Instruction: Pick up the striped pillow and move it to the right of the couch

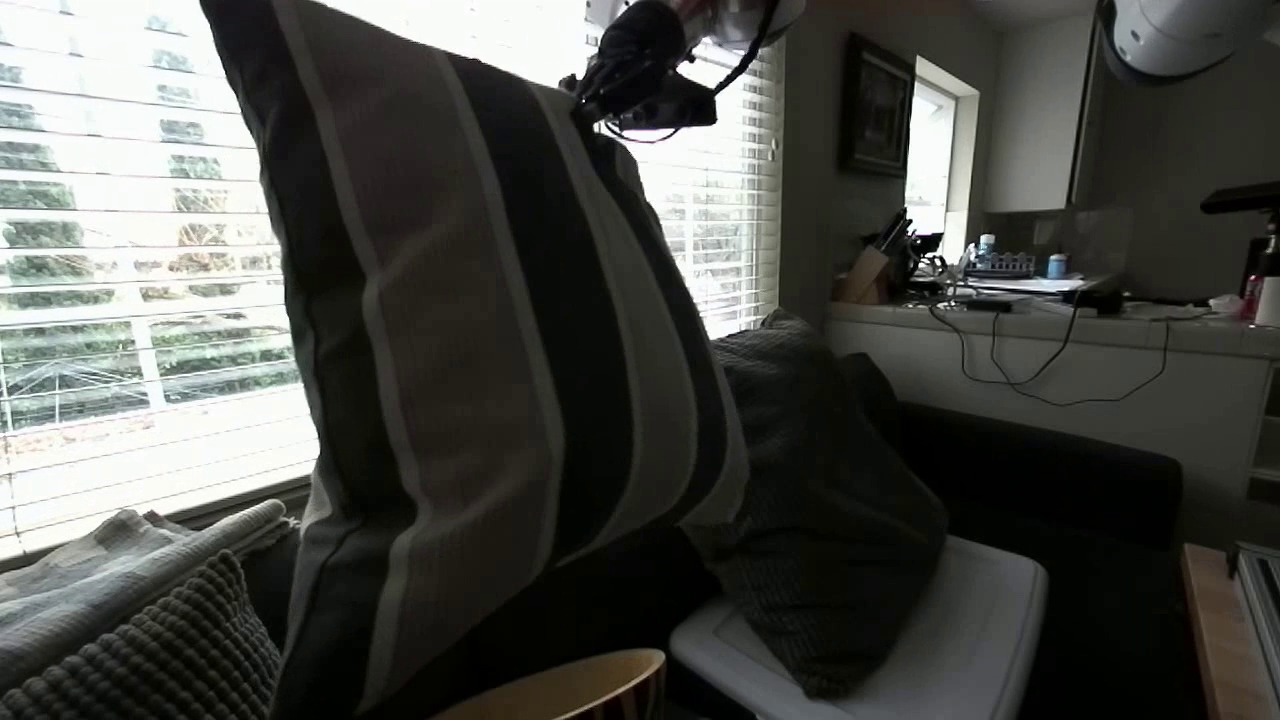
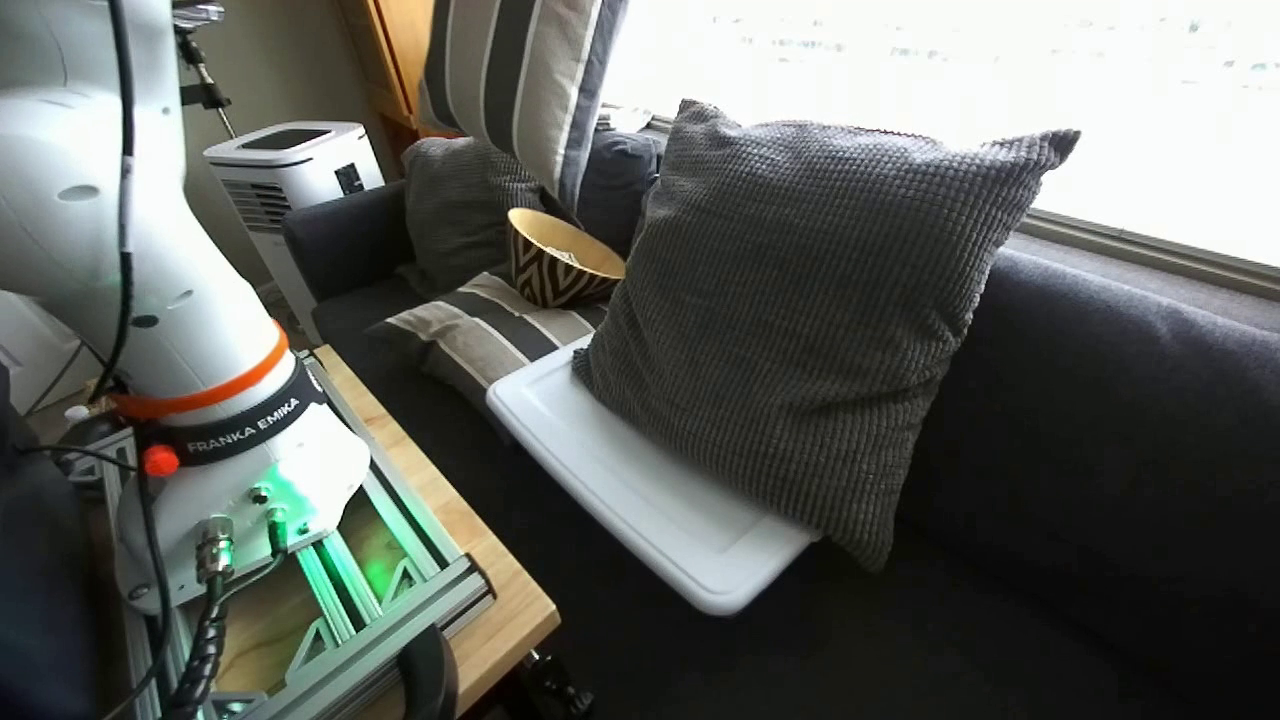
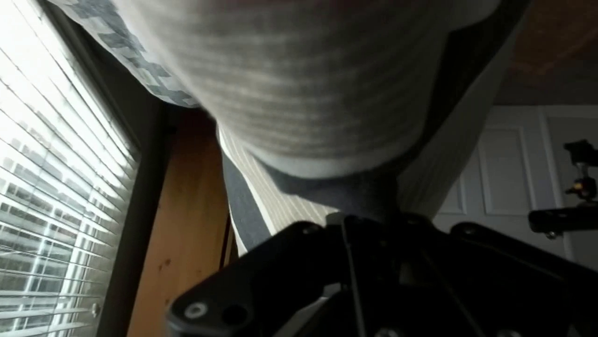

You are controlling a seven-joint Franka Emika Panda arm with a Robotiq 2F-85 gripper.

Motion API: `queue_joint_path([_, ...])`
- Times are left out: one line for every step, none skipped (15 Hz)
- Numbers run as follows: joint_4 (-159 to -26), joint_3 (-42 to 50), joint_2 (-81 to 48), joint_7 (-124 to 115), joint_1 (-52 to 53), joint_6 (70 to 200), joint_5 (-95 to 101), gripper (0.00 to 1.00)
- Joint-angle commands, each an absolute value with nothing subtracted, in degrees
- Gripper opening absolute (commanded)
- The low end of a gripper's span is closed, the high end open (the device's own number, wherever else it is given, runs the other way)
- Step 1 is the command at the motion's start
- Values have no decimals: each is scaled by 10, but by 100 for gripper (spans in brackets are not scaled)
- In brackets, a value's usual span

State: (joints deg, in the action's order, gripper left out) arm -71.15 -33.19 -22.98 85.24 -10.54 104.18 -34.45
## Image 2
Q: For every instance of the wooden table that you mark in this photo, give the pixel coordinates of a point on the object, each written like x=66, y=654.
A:
x=515, y=604

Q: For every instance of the large striped pillow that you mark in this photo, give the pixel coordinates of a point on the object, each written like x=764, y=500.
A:
x=534, y=83

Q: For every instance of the wooden door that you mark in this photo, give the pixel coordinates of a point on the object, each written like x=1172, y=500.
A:
x=401, y=53

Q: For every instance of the gray window sill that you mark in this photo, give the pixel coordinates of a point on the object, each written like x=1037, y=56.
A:
x=1147, y=245

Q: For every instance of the small striped pillow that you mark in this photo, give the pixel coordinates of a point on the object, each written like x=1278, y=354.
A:
x=481, y=334

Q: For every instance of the dark gray textured pillow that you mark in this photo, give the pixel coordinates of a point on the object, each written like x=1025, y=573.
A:
x=801, y=321

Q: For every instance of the small gray pillow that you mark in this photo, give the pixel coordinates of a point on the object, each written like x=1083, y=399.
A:
x=462, y=214

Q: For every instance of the patterned bowl yellow inside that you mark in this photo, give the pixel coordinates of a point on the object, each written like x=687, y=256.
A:
x=553, y=267

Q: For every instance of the white plastic tray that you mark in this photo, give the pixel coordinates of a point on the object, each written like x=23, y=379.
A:
x=641, y=492

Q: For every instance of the white air purifier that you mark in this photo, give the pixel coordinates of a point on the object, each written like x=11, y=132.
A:
x=285, y=175

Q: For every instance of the black tripod stand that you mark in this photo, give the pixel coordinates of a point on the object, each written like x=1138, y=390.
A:
x=200, y=67

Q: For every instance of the aluminium mounting frame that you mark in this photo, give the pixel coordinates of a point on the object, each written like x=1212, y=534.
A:
x=401, y=584

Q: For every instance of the dark gray couch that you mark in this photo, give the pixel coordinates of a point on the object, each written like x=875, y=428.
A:
x=1095, y=507

